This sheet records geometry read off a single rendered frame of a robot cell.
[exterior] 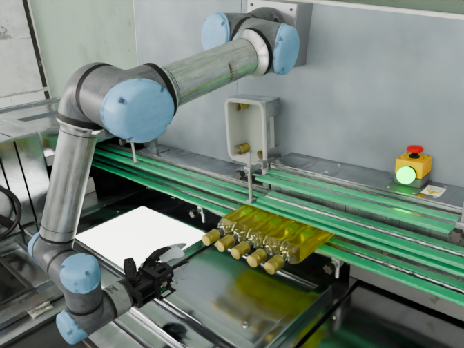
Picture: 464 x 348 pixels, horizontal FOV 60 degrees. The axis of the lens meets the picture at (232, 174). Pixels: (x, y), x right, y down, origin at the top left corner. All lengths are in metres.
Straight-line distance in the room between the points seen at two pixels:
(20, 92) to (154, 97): 3.97
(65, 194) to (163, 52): 0.99
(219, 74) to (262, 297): 0.62
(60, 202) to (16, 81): 3.76
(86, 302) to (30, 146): 0.96
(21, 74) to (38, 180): 2.94
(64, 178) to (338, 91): 0.79
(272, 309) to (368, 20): 0.80
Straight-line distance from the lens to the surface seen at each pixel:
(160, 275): 1.01
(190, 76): 0.82
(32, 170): 1.78
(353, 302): 1.22
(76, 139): 0.88
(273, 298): 1.16
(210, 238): 1.18
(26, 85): 4.68
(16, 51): 4.65
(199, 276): 1.26
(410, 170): 1.11
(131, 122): 0.73
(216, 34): 1.08
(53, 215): 0.94
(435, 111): 1.15
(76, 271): 0.88
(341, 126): 1.27
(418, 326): 1.19
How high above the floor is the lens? 1.83
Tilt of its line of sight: 42 degrees down
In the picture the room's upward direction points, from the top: 115 degrees counter-clockwise
